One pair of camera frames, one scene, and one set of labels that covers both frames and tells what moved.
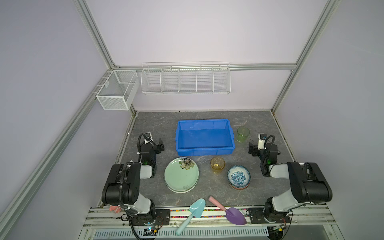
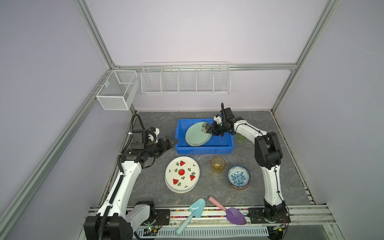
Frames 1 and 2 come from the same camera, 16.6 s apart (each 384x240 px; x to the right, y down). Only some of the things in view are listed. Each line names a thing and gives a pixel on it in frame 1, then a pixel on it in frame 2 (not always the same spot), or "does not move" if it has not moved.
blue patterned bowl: (238, 176) does not move
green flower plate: (181, 174) to (195, 136)
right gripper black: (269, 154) to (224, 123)
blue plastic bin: (204, 137) does not move
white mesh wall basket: (117, 92) does not move
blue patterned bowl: (240, 187) does not move
